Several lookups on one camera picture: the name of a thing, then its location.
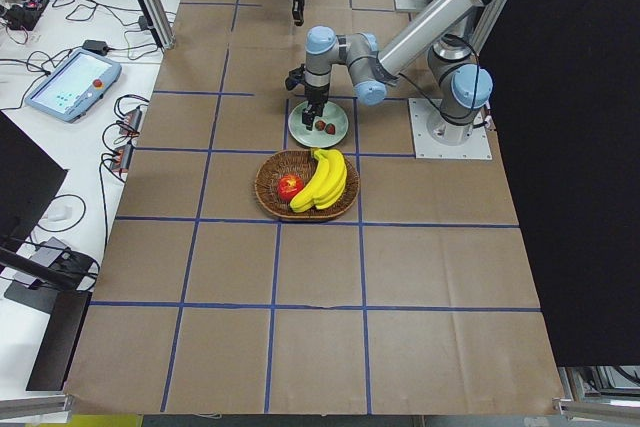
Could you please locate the light green plate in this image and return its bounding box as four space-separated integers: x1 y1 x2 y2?
288 101 349 148

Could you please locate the brown wicker basket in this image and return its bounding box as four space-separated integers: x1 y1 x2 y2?
254 150 360 222

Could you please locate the red apple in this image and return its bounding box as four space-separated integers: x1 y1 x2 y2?
277 174 305 203

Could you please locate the yellow banana bunch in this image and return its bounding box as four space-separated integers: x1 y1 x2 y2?
289 149 347 213

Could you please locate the grey connector box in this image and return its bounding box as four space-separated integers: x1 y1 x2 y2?
109 143 134 178
119 107 143 137

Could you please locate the black power adapter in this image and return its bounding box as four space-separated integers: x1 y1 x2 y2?
82 39 110 56

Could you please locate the blue teach pendant near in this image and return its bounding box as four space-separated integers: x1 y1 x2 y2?
25 48 122 123

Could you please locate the black monitor screen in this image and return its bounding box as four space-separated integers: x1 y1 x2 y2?
0 113 67 252

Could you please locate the black monitor stand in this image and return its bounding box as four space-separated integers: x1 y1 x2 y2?
1 238 100 392

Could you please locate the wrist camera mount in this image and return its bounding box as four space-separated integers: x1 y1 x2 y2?
284 63 305 91

